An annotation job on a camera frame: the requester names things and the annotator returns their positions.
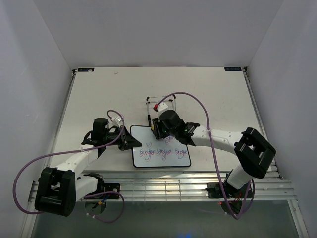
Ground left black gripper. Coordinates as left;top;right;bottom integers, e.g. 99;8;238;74
104;125;143;151

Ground small black-framed whiteboard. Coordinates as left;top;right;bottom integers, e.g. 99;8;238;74
130;125;191;168

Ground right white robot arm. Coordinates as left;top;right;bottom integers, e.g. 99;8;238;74
151;110;276;197

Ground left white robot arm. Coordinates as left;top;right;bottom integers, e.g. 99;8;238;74
35;118;142;216

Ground right blue corner label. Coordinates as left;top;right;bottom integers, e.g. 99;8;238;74
224;67;242;71

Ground blue corner label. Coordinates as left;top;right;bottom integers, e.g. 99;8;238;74
77;67;95;72
224;67;242;71

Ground left blue corner label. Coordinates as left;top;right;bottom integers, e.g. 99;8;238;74
77;67;95;72

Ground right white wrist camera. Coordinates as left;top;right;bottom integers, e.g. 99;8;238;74
153;102;169;115

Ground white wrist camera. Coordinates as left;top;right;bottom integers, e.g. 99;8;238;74
110;115;124;128
153;102;169;115

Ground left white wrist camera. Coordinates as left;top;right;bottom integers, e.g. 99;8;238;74
110;115;124;128

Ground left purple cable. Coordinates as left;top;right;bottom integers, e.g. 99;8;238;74
12;110;126;223

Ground purple cable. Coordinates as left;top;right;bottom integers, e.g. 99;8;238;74
157;92;256;220
12;110;126;223

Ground metal wire whiteboard stand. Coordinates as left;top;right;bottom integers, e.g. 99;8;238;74
146;94;176;126

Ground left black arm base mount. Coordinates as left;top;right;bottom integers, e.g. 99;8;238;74
101;183;120;200

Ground aluminium rail frame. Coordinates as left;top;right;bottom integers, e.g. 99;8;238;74
28;171;298;203

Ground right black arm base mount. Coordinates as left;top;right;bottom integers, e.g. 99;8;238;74
205;182;253;198

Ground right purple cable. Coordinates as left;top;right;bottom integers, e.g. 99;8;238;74
157;92;256;220

